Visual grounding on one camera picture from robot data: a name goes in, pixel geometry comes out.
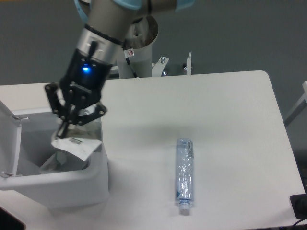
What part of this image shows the crushed clear plastic bottle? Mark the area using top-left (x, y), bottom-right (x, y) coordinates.
top-left (175, 138), bottom-right (194, 216)

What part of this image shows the black cable on pedestal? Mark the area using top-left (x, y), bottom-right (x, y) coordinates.
top-left (124, 55), bottom-right (139, 79)

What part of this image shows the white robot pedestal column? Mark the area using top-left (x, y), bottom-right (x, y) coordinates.
top-left (112, 16), bottom-right (159, 79)

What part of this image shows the crumpled paper inside bin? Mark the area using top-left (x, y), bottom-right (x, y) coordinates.
top-left (39, 151), bottom-right (71, 174)

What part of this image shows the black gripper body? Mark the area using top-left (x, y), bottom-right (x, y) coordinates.
top-left (59, 49), bottom-right (112, 107)

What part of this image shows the white metal base frame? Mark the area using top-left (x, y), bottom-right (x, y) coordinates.
top-left (110, 51), bottom-right (193, 79)

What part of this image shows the dark object bottom left corner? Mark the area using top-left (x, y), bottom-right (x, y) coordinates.
top-left (0, 208), bottom-right (26, 230)

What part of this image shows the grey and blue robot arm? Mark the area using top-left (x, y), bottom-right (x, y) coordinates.
top-left (45, 0), bottom-right (194, 139)

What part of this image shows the white trash can lid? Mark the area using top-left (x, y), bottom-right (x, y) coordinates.
top-left (0, 102), bottom-right (22, 178)

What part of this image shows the white frame at right edge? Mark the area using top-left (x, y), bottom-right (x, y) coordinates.
top-left (283, 81), bottom-right (307, 127)

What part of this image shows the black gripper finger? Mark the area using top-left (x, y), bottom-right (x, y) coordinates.
top-left (69, 103), bottom-right (107, 126)
top-left (45, 82), bottom-right (83, 139)

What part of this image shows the white paper carton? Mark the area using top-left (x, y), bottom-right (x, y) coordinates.
top-left (51, 133), bottom-right (102, 161)

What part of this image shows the black device at right edge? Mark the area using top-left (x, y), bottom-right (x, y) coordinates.
top-left (290, 194), bottom-right (307, 219)

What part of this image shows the white plastic trash can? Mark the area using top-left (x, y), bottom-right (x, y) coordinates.
top-left (0, 104), bottom-right (109, 208)

